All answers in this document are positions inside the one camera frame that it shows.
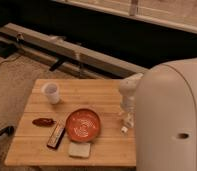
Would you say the long metal rail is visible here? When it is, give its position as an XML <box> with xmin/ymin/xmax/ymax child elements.
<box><xmin>0</xmin><ymin>23</ymin><xmax>148</xmax><ymax>77</ymax></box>

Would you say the dark red chili pepper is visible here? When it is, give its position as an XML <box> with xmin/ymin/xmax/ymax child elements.
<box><xmin>32</xmin><ymin>118</ymin><xmax>55</xmax><ymax>127</ymax></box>

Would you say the white bottle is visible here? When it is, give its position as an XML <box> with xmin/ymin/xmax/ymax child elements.
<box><xmin>121</xmin><ymin>114</ymin><xmax>134</xmax><ymax>133</ymax></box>

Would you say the pale sponge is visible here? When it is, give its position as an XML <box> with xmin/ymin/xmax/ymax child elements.
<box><xmin>68</xmin><ymin>142</ymin><xmax>91</xmax><ymax>158</ymax></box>

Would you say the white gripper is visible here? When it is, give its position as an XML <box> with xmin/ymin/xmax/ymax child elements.
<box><xmin>117</xmin><ymin>97</ymin><xmax>135</xmax><ymax>119</ymax></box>

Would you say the black leg at left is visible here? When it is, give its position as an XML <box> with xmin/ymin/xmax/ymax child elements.
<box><xmin>0</xmin><ymin>126</ymin><xmax>14</xmax><ymax>136</ymax></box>

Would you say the orange bowl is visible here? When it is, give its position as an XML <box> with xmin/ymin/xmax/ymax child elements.
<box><xmin>65</xmin><ymin>108</ymin><xmax>101</xmax><ymax>143</ymax></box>

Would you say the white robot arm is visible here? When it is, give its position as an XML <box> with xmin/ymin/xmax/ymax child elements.
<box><xmin>119</xmin><ymin>58</ymin><xmax>197</xmax><ymax>171</ymax></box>

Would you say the white plastic cup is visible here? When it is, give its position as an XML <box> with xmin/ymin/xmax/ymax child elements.
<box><xmin>41</xmin><ymin>83</ymin><xmax>60</xmax><ymax>104</ymax></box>

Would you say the black device on floor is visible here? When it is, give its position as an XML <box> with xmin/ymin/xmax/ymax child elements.
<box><xmin>0</xmin><ymin>41</ymin><xmax>18</xmax><ymax>59</ymax></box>

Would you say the dark snack bar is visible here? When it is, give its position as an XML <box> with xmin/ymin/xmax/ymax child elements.
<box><xmin>47</xmin><ymin>123</ymin><xmax>65</xmax><ymax>149</ymax></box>

